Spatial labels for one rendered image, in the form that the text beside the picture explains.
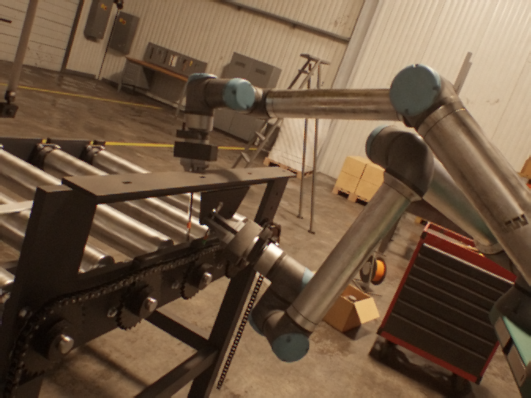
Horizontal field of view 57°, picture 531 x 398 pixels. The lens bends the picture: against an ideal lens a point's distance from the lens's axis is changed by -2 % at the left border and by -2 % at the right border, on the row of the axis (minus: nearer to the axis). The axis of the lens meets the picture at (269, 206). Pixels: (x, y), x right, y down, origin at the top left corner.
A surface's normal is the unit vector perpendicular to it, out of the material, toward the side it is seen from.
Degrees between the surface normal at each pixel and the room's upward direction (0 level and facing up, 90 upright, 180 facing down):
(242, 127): 90
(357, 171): 90
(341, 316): 90
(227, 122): 90
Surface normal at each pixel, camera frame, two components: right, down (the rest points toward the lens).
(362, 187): -0.36, 0.09
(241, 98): 0.74, 0.16
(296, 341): 0.27, 0.40
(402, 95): -0.64, -0.13
